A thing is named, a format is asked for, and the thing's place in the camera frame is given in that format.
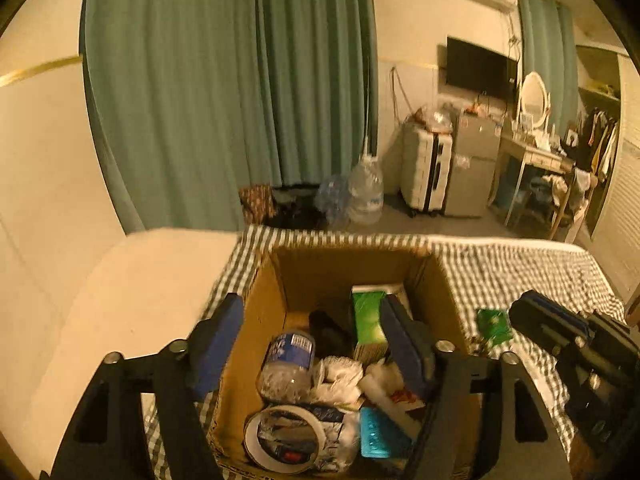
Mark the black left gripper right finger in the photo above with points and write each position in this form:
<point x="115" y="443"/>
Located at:
<point x="410" y="346"/>

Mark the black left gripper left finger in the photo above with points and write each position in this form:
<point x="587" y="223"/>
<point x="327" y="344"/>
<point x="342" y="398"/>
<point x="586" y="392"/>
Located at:
<point x="211" y="343"/>

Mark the green white booklet box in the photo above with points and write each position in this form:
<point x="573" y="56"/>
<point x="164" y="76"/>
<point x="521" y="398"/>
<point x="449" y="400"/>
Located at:
<point x="371" y="344"/>

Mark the white cylindrical tube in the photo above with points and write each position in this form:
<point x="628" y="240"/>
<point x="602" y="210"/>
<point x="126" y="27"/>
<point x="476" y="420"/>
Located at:
<point x="377" y="395"/>

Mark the clear plastic water bottle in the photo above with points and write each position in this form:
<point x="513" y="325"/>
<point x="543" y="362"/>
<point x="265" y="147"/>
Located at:
<point x="286" y="374"/>

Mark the white tissue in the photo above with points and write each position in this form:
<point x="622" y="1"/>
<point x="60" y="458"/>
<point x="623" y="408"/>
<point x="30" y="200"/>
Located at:
<point x="335" y="381"/>

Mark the green snack packet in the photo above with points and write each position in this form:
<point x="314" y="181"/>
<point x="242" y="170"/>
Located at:
<point x="493" y="326"/>

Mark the teal blister pack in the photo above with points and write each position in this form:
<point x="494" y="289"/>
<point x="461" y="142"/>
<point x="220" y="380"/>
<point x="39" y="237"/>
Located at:
<point x="380" y="438"/>

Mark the white tape roll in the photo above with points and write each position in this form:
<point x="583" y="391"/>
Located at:
<point x="285" y="439"/>

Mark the grey white checkered bedsheet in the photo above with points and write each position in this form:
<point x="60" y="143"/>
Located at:
<point x="482" y="273"/>

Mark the brown cardboard box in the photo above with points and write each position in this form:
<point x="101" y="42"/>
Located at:
<point x="325" y="339"/>

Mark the patterned brown bag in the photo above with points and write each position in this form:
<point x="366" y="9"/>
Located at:
<point x="257" y="203"/>

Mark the large clear water jug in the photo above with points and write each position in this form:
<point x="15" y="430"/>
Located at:
<point x="366" y="189"/>

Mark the wooden chair with clothes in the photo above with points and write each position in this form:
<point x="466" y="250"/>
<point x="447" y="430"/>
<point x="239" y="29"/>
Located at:
<point x="571" y="196"/>

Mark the white hard-shell suitcase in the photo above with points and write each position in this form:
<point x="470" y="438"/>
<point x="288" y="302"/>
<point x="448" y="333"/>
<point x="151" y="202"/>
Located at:
<point x="426" y="160"/>

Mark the white dressing table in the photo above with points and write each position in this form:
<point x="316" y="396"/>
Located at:
<point x="517" y="164"/>

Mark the silver mini fridge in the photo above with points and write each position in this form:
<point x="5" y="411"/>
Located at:
<point x="473" y="161"/>

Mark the oval white vanity mirror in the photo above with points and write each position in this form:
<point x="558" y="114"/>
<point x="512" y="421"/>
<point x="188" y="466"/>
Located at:
<point x="534" y="105"/>

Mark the teal window curtain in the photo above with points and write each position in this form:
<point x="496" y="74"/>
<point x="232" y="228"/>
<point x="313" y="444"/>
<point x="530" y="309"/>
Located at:
<point x="549" y="49"/>
<point x="192" y="100"/>

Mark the white louvered wardrobe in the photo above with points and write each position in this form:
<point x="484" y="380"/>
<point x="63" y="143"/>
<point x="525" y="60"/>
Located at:
<point x="609" y="82"/>

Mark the teal right window curtain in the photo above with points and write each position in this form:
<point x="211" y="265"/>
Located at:
<point x="549" y="49"/>

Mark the black wall television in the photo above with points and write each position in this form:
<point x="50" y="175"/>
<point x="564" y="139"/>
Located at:
<point x="474" y="68"/>

